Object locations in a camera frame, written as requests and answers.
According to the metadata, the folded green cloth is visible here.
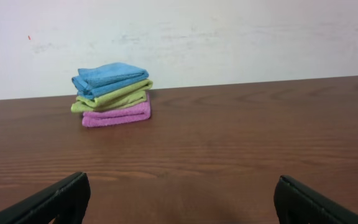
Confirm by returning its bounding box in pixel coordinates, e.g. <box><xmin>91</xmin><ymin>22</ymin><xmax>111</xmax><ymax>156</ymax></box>
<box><xmin>71</xmin><ymin>79</ymin><xmax>153</xmax><ymax>113</ymax></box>

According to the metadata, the folded purple cloth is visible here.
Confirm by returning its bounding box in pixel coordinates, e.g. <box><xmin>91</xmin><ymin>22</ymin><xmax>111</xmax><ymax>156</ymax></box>
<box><xmin>82</xmin><ymin>93</ymin><xmax>151</xmax><ymax>128</ymax></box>

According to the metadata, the folded blue cloth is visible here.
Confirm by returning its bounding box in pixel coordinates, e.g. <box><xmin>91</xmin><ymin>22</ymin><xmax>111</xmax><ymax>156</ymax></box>
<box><xmin>71</xmin><ymin>62</ymin><xmax>149</xmax><ymax>100</ymax></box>

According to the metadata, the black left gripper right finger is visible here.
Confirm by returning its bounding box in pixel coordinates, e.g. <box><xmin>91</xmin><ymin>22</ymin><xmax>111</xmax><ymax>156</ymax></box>
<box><xmin>273</xmin><ymin>175</ymin><xmax>358</xmax><ymax>224</ymax></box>

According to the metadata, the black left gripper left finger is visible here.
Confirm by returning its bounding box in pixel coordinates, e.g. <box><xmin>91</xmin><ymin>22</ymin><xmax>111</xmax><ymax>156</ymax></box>
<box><xmin>0</xmin><ymin>172</ymin><xmax>91</xmax><ymax>224</ymax></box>

